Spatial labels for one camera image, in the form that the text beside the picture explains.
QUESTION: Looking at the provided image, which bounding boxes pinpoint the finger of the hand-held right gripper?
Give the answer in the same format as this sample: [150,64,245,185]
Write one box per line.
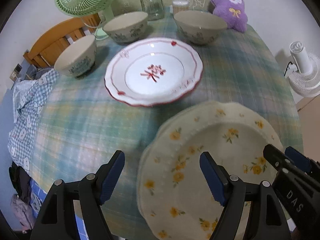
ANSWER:
[263,144,320,230]
[284,146,320,179]

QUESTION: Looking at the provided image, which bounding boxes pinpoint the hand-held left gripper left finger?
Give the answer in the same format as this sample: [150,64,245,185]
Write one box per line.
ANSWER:
[30,150,125,240]

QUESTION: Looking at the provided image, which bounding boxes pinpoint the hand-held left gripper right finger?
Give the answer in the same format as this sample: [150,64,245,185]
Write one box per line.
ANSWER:
[199,152,293,240]

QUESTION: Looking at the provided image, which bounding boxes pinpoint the yellow floral plate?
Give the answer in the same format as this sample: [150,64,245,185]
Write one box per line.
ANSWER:
[137,101,285,240]

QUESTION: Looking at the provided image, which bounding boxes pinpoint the cream bowl with dark pattern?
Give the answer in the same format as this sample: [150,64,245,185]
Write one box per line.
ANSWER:
[54,34,97,78]
[103,11,149,44]
[174,10,227,45]

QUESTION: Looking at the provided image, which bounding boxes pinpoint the beige cabinet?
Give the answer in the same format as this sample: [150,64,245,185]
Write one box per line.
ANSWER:
[296,95,320,140]

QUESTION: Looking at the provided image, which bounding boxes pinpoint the green plaid tablecloth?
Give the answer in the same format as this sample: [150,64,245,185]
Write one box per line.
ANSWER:
[25,12,304,240]

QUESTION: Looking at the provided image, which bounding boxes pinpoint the white fan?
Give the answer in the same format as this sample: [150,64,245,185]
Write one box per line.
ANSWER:
[284,42,320,97]

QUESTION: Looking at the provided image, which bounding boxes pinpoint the black bag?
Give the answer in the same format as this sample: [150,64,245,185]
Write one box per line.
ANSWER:
[9,162,32,202]

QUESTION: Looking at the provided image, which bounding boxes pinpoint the pink bag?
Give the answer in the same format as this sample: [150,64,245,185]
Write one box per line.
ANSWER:
[10,195,35,230]

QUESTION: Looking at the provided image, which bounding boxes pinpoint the white plate with red pattern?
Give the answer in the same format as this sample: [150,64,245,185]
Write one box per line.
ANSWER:
[104,37,203,107]

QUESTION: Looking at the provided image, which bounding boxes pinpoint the blue checked printed blanket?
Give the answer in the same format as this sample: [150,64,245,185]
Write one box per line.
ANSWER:
[7,69,60,178]

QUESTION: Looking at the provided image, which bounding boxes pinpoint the dark grey cloth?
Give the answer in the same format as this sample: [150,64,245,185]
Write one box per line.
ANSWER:
[25,65,52,80]

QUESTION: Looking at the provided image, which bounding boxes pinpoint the wooden bed headboard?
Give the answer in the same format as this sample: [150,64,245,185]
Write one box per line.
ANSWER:
[23,14,104,68]

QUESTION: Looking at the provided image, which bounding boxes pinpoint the purple plush toy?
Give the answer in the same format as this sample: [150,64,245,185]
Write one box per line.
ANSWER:
[209,0,248,32]

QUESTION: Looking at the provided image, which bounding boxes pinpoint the cotton swab container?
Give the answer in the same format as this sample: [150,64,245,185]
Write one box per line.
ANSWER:
[172,0,190,14]

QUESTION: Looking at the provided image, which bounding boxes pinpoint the glass jar with dark lid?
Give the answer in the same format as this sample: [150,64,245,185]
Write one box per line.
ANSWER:
[139,0,165,21]

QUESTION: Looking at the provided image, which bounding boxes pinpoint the wall switch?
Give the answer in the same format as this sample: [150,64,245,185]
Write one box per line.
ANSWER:
[10,64,22,82]

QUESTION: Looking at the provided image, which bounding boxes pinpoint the white fan cord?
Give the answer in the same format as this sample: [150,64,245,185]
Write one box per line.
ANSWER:
[84,14,106,29]

